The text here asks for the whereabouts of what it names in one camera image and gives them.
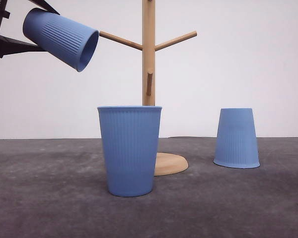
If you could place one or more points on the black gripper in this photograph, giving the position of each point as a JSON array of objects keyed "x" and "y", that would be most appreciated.
[{"x": 10, "y": 46}]

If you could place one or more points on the blue ribbed cup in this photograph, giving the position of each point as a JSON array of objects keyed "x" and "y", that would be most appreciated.
[
  {"x": 236, "y": 140},
  {"x": 130, "y": 136},
  {"x": 70, "y": 42}
]

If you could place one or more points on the wooden mug tree stand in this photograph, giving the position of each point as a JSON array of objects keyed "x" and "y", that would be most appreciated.
[{"x": 168, "y": 164}]

